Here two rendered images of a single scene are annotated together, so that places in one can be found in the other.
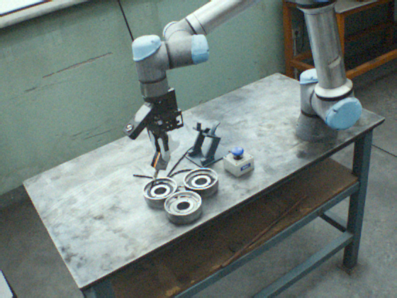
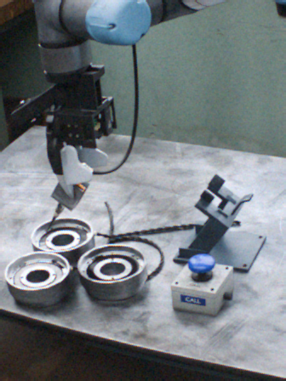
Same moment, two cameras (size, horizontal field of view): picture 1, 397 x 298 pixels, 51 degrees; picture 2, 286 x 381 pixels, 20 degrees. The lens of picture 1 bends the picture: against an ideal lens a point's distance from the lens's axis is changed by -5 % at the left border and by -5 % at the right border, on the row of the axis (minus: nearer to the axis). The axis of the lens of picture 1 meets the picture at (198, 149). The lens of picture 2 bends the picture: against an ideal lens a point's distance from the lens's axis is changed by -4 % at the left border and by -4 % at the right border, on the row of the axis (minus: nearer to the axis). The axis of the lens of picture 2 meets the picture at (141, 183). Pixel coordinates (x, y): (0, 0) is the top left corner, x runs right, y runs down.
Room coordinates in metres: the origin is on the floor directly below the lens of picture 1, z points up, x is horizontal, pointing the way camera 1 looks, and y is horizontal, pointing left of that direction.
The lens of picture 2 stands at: (0.58, -0.90, 1.53)
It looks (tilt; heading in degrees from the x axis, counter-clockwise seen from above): 29 degrees down; 59
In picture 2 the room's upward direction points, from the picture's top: 6 degrees counter-clockwise
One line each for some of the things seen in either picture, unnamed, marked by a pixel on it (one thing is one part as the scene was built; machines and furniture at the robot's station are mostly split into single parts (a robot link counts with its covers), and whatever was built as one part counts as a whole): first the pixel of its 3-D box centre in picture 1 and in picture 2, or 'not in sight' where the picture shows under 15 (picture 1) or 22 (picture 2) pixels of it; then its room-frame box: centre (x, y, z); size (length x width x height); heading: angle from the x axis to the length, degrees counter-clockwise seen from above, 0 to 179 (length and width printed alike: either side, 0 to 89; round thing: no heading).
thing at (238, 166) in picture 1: (239, 161); (206, 287); (1.15, -0.12, 0.82); 0.08 x 0.07 x 0.05; 119
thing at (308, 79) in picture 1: (318, 89); not in sight; (1.29, -0.43, 0.97); 0.13 x 0.12 x 0.14; 8
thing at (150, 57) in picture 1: (149, 58); (61, 6); (1.09, 0.09, 1.23); 0.09 x 0.08 x 0.11; 98
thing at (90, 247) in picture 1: (207, 151); (238, 245); (1.29, -0.03, 0.79); 1.20 x 0.60 x 0.02; 119
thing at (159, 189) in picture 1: (160, 193); (63, 244); (1.05, 0.13, 0.82); 0.10 x 0.10 x 0.04
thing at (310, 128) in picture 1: (317, 118); not in sight; (1.29, -0.43, 0.85); 0.15 x 0.15 x 0.10
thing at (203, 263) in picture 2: (237, 155); (202, 273); (1.14, -0.12, 0.85); 0.04 x 0.04 x 0.05
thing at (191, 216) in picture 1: (183, 208); (38, 280); (0.97, 0.07, 0.82); 0.10 x 0.10 x 0.04
